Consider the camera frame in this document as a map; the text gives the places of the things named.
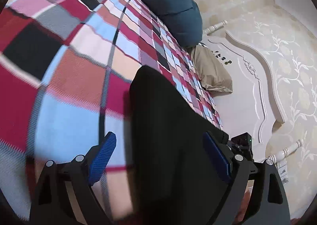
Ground plaid checkered bed sheet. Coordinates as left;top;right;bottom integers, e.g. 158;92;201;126
1;0;222;221

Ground black pants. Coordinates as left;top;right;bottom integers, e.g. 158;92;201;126
130;66;228;224

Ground blue pillow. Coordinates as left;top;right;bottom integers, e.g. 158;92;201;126
142;0;202;48

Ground white carved headboard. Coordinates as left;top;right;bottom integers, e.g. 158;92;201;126
198;19;305;191

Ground beige pillow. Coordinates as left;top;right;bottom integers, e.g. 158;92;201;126
187;43;233;93

